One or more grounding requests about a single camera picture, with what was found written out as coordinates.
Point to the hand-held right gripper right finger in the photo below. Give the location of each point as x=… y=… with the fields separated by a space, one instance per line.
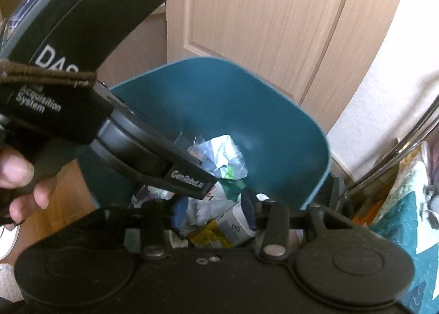
x=247 y=213

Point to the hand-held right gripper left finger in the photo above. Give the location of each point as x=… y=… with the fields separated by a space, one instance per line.
x=180 y=214

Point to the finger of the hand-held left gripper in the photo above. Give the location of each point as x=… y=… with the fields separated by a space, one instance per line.
x=188 y=178

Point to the white plastic bottle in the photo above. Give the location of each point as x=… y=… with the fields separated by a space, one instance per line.
x=236 y=225

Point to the purple foil wrapper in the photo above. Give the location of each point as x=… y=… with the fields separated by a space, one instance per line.
x=142 y=195

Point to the teal plastic bin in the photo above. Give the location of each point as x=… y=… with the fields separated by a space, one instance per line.
x=223 y=94

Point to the person's left hand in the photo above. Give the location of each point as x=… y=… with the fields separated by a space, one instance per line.
x=17 y=170

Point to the white crumpled tissue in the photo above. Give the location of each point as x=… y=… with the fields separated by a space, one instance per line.
x=212 y=209

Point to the yellow wrapper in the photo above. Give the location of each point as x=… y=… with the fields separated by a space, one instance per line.
x=209 y=237

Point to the crumpled clear plastic wrapper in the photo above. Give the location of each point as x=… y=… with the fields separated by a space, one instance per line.
x=223 y=153

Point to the black plastic object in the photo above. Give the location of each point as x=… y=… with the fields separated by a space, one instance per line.
x=335 y=194

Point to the teal patterned quilt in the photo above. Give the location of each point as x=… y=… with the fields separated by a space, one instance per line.
x=411 y=231

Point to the wooden door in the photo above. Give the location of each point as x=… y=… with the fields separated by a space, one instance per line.
x=257 y=9

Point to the chrome chair frame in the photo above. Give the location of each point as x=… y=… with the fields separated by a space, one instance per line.
x=380 y=168

